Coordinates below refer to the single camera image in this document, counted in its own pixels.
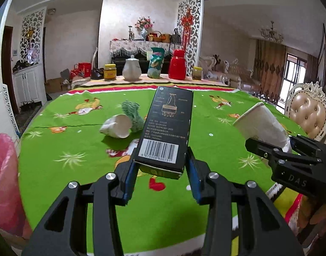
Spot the floral lace piano cloth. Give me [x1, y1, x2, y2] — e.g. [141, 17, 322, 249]
[110, 39, 177, 58]

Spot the green printed bag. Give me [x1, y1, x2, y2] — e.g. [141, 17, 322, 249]
[147, 47, 166, 79]

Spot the large red gift bag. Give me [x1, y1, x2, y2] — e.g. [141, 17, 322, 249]
[78, 63, 92, 78]

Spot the brown patterned curtain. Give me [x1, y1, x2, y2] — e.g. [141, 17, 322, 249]
[253, 39, 287, 102]

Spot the red knot wall ornament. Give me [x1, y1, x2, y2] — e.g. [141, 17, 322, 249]
[182, 8, 193, 49]

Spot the orange basket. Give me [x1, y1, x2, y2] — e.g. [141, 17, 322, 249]
[152, 31, 170, 43]

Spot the dark handbag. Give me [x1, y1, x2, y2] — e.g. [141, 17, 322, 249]
[170, 28, 182, 44]

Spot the brown cardboard box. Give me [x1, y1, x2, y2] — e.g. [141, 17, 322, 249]
[46, 78, 63, 92]

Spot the black cardboard box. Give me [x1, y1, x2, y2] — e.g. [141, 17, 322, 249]
[133, 86, 194, 180]

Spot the chandelier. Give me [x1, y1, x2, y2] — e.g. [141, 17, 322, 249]
[260, 21, 285, 44]

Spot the green foam fruit net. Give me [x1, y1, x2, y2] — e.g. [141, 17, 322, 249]
[122, 101, 145, 132]

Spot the pink trash bin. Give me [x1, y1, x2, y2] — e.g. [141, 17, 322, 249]
[0, 133, 33, 240]

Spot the ornate tan leather chair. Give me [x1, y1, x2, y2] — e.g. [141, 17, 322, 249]
[284, 81, 326, 142]

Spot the white teapot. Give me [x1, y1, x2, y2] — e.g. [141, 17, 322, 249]
[122, 55, 142, 81]

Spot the white shoe cabinet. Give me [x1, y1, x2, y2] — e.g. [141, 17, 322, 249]
[13, 65, 48, 108]

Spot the dark door mat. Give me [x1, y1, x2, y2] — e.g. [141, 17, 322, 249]
[14, 103, 42, 132]

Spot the crushed white paper cup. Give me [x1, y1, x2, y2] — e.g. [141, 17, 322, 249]
[100, 114, 133, 138]

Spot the cream carved sofa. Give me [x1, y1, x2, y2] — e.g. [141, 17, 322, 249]
[199, 55, 256, 89]

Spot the black piano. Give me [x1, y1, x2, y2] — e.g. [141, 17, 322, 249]
[112, 52, 174, 74]

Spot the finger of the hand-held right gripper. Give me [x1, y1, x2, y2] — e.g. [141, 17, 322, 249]
[288, 135, 326, 160]
[245, 137, 322, 166]

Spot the tall white lattice screen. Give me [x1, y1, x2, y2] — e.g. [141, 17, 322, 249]
[178, 0, 205, 77]

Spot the red thermos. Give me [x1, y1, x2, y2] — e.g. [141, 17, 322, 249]
[168, 49, 187, 80]

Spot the cream carved armchair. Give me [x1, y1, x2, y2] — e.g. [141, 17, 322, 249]
[70, 47, 99, 89]

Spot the flower vase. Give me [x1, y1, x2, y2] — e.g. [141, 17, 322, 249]
[135, 16, 154, 41]

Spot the white lattice screen above cabinet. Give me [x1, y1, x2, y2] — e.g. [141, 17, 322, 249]
[20, 8, 47, 67]

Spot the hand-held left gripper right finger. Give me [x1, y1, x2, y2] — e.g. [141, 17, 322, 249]
[186, 147, 305, 256]

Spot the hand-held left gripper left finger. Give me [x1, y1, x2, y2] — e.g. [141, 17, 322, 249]
[22, 160, 138, 256]

